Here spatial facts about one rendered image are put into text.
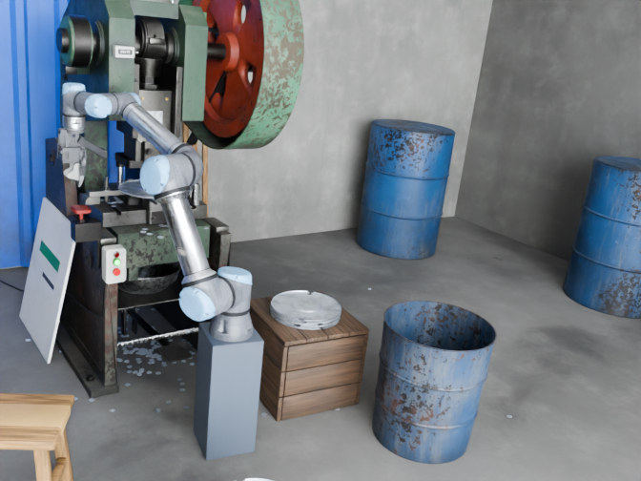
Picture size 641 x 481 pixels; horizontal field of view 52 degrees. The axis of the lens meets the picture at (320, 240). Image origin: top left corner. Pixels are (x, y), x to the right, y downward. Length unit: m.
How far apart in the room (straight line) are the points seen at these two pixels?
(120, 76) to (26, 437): 1.31
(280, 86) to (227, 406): 1.21
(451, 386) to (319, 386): 0.56
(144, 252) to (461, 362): 1.29
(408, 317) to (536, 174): 2.86
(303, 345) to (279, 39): 1.16
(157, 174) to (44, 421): 0.79
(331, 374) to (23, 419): 1.16
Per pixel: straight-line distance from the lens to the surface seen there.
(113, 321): 2.69
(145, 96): 2.71
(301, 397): 2.65
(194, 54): 2.72
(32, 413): 2.14
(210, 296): 2.08
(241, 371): 2.30
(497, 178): 5.57
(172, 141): 2.28
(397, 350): 2.39
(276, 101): 2.63
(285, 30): 2.61
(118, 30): 2.60
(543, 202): 5.32
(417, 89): 5.23
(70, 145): 2.48
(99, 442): 2.56
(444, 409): 2.45
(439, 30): 5.31
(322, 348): 2.58
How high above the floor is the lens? 1.50
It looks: 18 degrees down
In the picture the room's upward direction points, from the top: 6 degrees clockwise
